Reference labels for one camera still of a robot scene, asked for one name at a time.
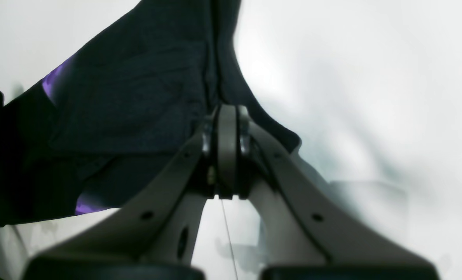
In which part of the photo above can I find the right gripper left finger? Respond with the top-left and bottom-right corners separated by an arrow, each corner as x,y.
25,124 -> 213,273

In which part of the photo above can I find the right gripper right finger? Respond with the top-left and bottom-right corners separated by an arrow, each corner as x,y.
239,117 -> 436,273

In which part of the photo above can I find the black T-shirt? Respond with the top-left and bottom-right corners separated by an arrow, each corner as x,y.
0,0 -> 300,227

